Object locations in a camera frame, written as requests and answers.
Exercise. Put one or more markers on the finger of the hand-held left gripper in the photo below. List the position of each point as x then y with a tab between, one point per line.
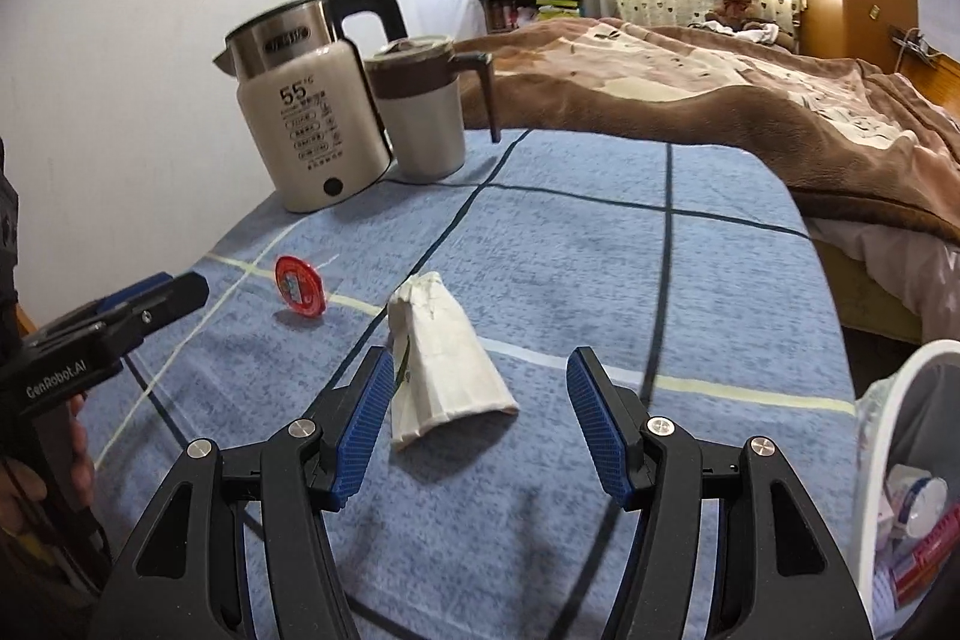
112	293
165	302

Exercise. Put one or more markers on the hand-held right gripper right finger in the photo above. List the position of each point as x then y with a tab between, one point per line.
600	437

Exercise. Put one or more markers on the brown bed blanket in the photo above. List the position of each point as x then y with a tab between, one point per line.
712	85

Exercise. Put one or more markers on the power strip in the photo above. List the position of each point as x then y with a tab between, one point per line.
916	44

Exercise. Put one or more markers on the blue checked tablecloth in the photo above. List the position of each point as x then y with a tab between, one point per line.
600	250

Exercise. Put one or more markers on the brown teddy bear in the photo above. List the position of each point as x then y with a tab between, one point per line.
739	3

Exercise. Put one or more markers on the person's left hand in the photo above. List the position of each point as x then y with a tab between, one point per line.
84	460

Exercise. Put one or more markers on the cream and brown mug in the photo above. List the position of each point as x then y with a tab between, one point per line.
420	123

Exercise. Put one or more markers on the wooden headboard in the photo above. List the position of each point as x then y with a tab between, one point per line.
934	85

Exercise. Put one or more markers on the red sausage packet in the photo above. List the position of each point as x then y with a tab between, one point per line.
926	565

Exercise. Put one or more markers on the white can with grey lid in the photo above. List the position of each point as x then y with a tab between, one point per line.
926	497

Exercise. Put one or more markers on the pink bed sheet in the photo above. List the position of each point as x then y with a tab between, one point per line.
900	280

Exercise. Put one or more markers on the cream electric kettle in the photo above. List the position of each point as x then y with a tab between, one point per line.
300	123

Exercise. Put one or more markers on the small red-lid cup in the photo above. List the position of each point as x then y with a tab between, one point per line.
298	284

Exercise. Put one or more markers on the white trash bin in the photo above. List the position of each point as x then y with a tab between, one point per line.
877	460

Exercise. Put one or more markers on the white paper bag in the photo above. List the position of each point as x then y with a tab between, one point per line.
442	362

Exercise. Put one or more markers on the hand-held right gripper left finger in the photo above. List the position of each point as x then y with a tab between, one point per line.
360	430

